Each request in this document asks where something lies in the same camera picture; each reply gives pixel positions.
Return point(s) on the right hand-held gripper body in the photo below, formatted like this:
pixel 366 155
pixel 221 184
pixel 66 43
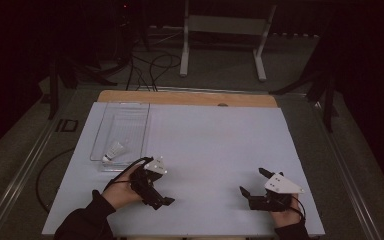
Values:
pixel 281 184

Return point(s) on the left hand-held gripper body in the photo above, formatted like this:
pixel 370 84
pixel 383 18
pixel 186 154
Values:
pixel 146 186

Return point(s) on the white shuttlecock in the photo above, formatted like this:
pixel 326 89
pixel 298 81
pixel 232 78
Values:
pixel 115 150

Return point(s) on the clear plastic bin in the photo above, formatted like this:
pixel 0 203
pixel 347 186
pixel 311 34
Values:
pixel 126 123

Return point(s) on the person's left hand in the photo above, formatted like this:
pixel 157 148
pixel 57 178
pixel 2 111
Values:
pixel 121 191

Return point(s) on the person's right hand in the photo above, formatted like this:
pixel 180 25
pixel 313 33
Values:
pixel 285 217

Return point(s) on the white table mat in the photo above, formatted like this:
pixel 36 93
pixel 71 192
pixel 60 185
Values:
pixel 206 150

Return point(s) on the black stand with angled legs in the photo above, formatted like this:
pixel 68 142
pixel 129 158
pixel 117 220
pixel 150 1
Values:
pixel 328 100
pixel 55 86

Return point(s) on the metal floor rail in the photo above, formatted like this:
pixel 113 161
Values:
pixel 16 180
pixel 353 180

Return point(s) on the black rectangular floor bracket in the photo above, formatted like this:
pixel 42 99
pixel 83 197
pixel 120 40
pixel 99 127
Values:
pixel 67 125

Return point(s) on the white metal stand frame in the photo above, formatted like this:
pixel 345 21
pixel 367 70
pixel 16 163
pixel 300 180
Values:
pixel 226 25

